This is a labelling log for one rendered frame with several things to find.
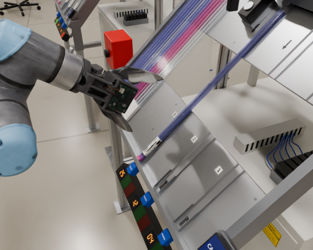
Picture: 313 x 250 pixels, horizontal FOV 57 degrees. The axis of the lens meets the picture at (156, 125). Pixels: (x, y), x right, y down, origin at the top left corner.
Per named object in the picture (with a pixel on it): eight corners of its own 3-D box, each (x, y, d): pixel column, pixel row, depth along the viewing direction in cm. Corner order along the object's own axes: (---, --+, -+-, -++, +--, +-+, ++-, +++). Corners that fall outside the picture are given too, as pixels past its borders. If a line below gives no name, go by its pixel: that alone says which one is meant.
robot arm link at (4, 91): (-34, 138, 47) (-7, 83, 44) (-33, 104, 55) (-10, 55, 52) (15, 149, 53) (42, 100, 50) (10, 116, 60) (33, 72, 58)
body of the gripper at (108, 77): (124, 120, 61) (73, 100, 54) (110, 104, 68) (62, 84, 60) (142, 89, 60) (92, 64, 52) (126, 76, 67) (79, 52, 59)
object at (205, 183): (201, 261, 59) (193, 260, 56) (112, 97, 106) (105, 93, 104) (272, 200, 55) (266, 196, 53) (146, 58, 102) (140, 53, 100)
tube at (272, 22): (141, 161, 78) (139, 160, 77) (140, 157, 79) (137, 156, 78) (285, 14, 68) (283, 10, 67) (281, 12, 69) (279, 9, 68)
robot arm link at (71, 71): (42, 76, 58) (61, 39, 56) (63, 84, 61) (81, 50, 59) (49, 89, 52) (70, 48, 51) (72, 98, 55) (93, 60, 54)
